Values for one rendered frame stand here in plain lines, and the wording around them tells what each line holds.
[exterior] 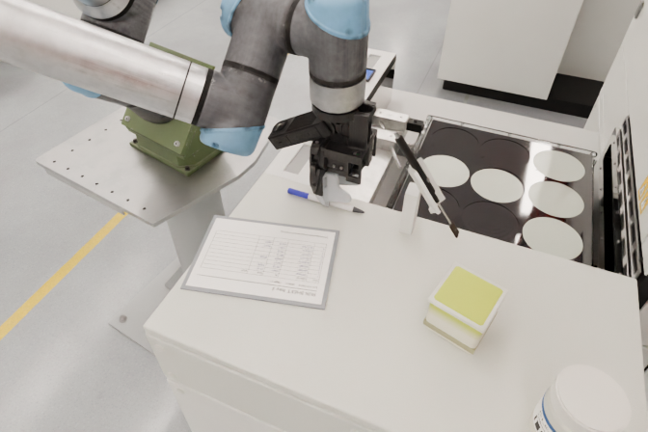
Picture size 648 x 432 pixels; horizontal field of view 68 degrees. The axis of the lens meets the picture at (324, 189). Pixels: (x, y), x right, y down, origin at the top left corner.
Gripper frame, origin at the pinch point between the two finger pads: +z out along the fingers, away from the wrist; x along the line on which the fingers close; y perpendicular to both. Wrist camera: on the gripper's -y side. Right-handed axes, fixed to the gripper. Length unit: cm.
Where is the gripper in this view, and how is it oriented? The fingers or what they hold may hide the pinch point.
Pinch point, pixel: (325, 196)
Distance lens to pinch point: 80.0
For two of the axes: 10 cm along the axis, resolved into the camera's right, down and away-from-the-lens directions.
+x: 3.9, -6.6, 6.4
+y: 9.2, 2.7, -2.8
